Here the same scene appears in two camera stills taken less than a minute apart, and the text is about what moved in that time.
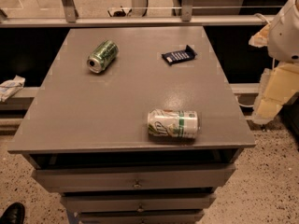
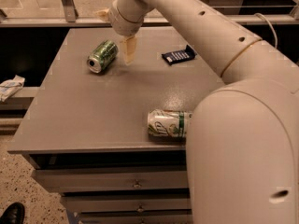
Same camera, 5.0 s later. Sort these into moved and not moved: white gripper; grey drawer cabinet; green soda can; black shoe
Moved: white gripper
Not moved: grey drawer cabinet; green soda can; black shoe
